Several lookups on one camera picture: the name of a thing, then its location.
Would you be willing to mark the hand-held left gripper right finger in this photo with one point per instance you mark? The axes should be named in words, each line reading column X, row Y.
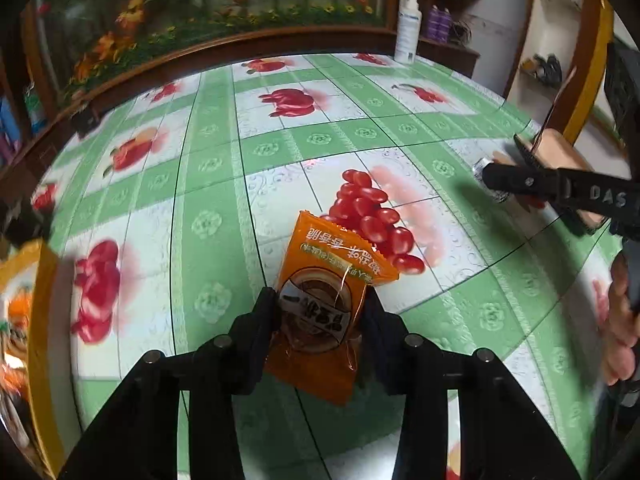
column 381, row 337

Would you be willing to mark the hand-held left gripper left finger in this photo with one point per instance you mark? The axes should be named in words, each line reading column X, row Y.
column 260, row 327

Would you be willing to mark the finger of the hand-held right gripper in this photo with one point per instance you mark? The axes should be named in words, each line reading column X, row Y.
column 520, row 179

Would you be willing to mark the small silver packet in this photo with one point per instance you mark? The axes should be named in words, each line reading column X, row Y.
column 482, row 165

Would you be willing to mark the orange snack packet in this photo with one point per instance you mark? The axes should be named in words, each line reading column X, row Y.
column 325, row 270

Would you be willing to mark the yellow cardboard box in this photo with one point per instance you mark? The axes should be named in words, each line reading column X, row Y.
column 42, row 310

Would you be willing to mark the person's right hand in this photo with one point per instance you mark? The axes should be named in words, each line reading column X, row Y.
column 620, row 330

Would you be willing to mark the open black glasses case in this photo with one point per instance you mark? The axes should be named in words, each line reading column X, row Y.
column 560, row 150

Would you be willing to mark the black lattice object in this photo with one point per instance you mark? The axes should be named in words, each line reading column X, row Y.
column 622, row 95

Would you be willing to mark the dark shoes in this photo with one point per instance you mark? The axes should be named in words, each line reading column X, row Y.
column 542, row 67

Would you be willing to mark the wooden side shelf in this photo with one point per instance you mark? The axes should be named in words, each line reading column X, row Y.
column 450, row 55

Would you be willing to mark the purple bottle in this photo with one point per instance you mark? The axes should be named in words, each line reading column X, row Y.
column 435, row 24
column 446, row 25

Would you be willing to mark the white spray bottle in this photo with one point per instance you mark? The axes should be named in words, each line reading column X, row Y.
column 406, row 30

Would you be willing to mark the small black box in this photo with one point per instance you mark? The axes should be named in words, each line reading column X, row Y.
column 87, row 121

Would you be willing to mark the wooden display cabinet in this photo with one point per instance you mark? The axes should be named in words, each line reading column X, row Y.
column 20, row 172

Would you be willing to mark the green-label clear bottle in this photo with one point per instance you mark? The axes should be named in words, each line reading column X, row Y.
column 36, row 110

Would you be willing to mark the blue bottle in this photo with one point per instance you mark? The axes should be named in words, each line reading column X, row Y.
column 9, row 122

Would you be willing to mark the framed flower picture panel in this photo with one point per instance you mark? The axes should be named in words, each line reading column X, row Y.
column 200, row 5

